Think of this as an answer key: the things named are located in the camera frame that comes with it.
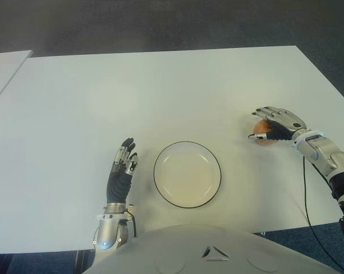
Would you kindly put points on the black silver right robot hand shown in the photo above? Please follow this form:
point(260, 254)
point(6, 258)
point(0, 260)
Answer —
point(286, 121)

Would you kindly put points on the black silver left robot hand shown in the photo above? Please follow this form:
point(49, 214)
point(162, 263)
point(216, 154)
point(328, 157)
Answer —
point(117, 188)

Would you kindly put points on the red yellow apple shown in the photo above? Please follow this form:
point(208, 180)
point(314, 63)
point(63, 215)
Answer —
point(262, 127)

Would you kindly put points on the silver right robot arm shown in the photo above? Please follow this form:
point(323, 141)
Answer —
point(329, 160)

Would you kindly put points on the white plate with black rim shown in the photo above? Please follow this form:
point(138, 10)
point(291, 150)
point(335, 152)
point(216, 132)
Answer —
point(186, 175)

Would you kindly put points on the grey robot torso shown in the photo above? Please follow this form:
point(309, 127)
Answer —
point(212, 254)

